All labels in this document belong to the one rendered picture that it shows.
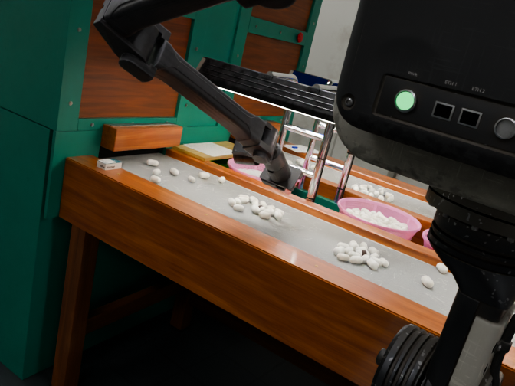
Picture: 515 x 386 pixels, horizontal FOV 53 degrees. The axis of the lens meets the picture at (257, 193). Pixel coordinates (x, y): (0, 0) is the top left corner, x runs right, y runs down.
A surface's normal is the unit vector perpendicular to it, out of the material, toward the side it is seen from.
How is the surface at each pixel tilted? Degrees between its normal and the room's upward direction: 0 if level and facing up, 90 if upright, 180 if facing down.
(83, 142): 90
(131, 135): 90
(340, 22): 90
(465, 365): 90
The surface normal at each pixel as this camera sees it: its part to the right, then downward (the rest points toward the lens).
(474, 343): -0.60, 0.10
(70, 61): 0.82, 0.34
